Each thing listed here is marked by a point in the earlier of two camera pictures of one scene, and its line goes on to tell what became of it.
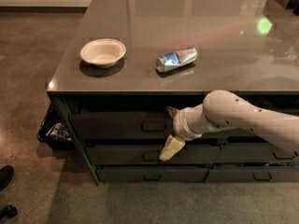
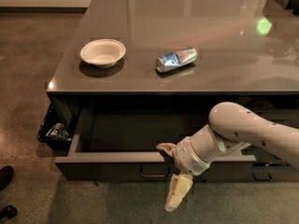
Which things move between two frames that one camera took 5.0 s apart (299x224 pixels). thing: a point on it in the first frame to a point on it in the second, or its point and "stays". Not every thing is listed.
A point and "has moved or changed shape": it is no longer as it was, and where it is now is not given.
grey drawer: (121, 125) has moved or changed shape
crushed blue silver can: (176, 59) stays
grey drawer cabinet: (136, 52) stays
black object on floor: (8, 211) stays
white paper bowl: (103, 53) stays
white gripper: (179, 125) to (188, 157)
